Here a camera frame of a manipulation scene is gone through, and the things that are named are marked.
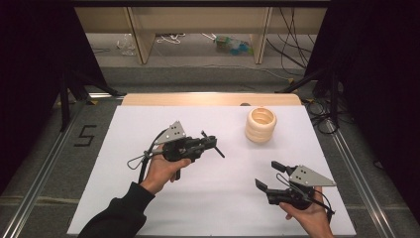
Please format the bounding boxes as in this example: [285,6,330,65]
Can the metal floor rail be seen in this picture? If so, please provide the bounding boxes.
[325,119,398,238]
[0,94,88,238]

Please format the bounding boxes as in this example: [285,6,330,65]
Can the person's right hand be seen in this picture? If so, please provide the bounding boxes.
[278,185,335,238]

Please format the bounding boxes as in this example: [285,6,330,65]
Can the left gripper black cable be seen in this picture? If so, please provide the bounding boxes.
[126,128,168,184]

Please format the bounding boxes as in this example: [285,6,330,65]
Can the black cable pile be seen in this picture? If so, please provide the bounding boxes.
[302,98,341,136]

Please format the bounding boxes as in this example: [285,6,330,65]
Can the person's left hand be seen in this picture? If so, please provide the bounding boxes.
[140,152,193,196]

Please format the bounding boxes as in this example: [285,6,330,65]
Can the clear plastic bag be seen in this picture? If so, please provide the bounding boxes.
[115,32,138,57]

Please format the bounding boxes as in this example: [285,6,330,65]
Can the cream ribbed pen holder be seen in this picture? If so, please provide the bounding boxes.
[244,106,278,144]

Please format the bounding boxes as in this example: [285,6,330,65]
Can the hanging black cables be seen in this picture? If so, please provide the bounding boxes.
[265,7,319,77]

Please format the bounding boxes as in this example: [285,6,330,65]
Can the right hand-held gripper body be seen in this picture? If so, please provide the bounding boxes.
[265,165,338,211]

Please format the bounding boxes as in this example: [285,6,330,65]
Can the dark curtain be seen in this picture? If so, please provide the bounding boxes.
[0,0,107,196]
[304,0,420,227]

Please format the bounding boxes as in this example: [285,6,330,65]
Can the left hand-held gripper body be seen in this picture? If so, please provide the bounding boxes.
[153,120,207,181]

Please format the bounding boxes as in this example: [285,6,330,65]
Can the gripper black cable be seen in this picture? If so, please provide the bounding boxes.
[275,173,337,223]
[126,128,168,184]

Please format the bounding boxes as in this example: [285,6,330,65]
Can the black metal stand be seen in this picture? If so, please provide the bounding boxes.
[58,67,127,133]
[274,63,342,127]

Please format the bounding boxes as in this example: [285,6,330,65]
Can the colourful plastic bottles bag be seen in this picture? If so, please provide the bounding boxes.
[213,34,255,57]

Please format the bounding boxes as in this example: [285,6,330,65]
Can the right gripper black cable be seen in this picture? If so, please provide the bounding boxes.
[275,173,337,223]

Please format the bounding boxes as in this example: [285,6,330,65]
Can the white cord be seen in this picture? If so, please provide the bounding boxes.
[155,32,187,46]

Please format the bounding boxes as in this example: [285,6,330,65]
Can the thin black pen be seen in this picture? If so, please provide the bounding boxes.
[200,130,227,160]

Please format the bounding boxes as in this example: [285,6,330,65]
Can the white table mat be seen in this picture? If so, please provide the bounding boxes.
[66,104,358,238]

